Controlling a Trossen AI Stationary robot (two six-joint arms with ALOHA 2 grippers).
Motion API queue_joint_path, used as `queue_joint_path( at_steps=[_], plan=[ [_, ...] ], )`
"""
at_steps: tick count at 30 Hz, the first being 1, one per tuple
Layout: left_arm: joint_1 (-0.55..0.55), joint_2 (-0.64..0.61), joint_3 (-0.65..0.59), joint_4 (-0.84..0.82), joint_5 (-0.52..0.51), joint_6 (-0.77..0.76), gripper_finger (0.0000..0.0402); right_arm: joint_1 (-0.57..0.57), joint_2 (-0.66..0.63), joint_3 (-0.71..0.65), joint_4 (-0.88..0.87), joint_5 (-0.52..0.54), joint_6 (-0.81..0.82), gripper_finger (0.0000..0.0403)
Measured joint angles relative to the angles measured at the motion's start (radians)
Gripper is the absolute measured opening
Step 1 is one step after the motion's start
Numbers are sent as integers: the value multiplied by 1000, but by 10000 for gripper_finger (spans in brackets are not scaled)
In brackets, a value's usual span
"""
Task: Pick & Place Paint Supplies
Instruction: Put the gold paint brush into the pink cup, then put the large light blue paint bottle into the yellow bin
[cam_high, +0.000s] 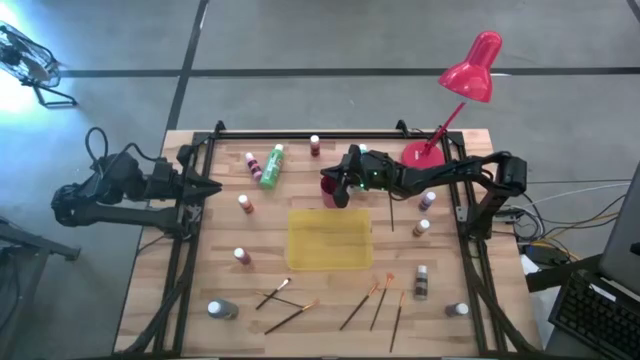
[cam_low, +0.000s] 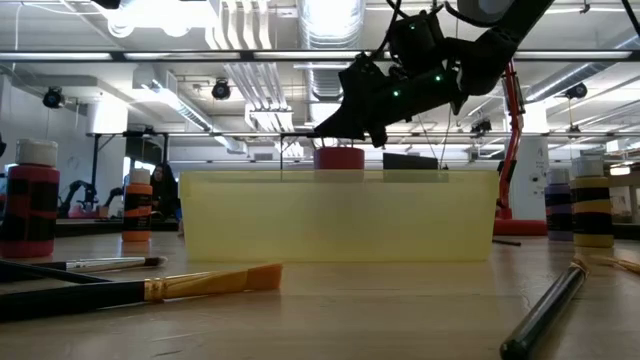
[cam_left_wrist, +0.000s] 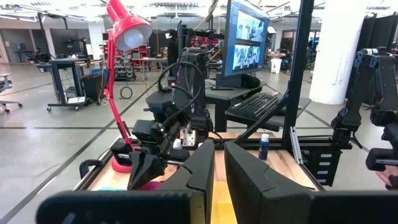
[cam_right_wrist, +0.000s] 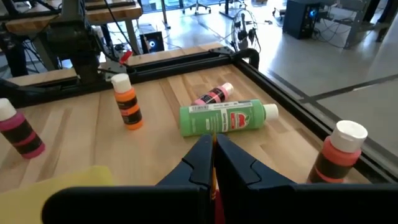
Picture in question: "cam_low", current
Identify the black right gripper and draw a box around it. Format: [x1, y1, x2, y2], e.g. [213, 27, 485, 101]
[312, 53, 465, 150]

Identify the small orange paint bottle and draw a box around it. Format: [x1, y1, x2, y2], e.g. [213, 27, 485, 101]
[122, 168, 155, 244]

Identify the silver ferrule paintbrush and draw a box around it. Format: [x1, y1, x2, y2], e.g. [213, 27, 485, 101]
[0, 255, 169, 281]

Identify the small crimson paint bottle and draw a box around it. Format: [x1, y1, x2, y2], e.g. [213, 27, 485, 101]
[0, 138, 62, 259]

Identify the small ochre paint bottle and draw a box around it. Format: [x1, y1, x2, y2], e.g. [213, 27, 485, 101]
[569, 155, 616, 250]

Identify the magenta plastic cup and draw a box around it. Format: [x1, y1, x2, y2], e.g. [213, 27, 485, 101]
[313, 146, 366, 172]

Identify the black rectangular screen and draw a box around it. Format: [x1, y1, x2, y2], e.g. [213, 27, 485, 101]
[382, 152, 440, 172]

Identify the yellow translucent plastic bin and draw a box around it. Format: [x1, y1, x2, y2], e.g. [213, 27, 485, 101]
[178, 169, 500, 264]

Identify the white pillar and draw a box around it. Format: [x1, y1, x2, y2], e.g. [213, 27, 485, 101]
[514, 102, 551, 221]

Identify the red desk lamp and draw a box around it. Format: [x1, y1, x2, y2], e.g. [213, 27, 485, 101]
[457, 0, 550, 238]

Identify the person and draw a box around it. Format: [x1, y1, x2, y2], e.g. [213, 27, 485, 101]
[149, 163, 184, 224]

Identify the flat orange bristle paintbrush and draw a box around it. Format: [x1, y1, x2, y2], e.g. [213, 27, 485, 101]
[0, 263, 284, 323]

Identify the wide orange bristle paintbrush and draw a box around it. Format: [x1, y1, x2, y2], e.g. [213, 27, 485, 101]
[589, 254, 640, 276]

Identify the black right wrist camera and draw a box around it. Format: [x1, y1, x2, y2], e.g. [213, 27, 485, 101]
[387, 10, 447, 72]

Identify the silver ceiling air duct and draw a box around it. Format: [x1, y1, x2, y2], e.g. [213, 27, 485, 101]
[295, 0, 368, 104]

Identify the black neighbouring station frame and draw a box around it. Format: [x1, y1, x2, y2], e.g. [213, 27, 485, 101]
[85, 128, 640, 201]

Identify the dark green handle paintbrush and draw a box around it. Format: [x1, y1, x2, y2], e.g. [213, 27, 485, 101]
[499, 258, 591, 360]

